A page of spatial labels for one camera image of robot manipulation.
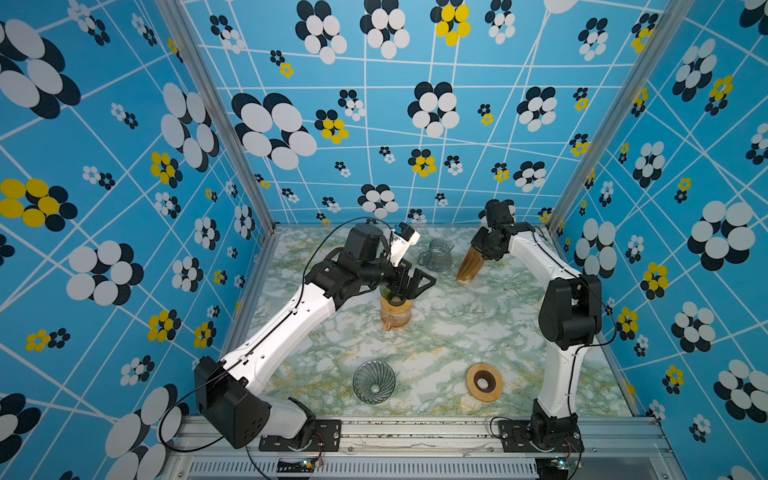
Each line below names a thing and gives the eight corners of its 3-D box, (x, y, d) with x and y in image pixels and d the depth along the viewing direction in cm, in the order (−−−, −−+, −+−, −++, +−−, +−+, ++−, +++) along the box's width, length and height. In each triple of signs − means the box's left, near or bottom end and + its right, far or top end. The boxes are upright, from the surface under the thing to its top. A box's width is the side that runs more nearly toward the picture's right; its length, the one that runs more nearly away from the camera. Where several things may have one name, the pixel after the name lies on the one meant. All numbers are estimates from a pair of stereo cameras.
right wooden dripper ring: (469, 402, 81) (471, 400, 79) (464, 367, 87) (465, 364, 84) (503, 402, 81) (506, 399, 79) (496, 367, 87) (498, 364, 84)
